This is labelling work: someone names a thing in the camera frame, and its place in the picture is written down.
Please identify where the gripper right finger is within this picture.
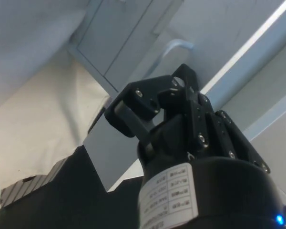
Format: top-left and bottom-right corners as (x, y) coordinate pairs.
(157, 63), (271, 173)

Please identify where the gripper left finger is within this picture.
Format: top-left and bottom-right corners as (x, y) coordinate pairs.
(104, 75), (175, 155)

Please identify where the white drawer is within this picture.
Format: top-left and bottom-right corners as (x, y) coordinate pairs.
(82, 0), (286, 206)

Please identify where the white chest of drawers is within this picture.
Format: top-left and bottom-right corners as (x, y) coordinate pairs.
(66, 0), (182, 94)

